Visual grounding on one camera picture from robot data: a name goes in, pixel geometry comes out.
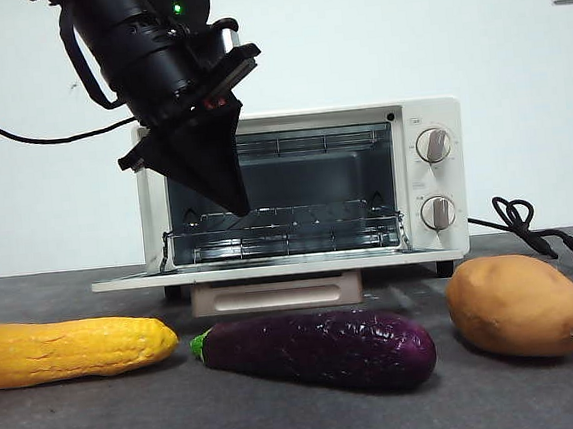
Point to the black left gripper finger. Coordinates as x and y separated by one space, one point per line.
218 150
176 164

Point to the brown potato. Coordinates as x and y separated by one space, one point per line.
518 307

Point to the beige oven knob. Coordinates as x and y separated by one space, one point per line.
438 212
432 145

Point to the white Toshiba toaster oven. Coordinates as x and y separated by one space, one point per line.
444 180

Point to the yellow corn cob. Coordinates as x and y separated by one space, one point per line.
77 350

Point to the purple eggplant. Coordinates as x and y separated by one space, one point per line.
318 347

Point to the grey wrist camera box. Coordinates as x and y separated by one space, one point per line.
227 36

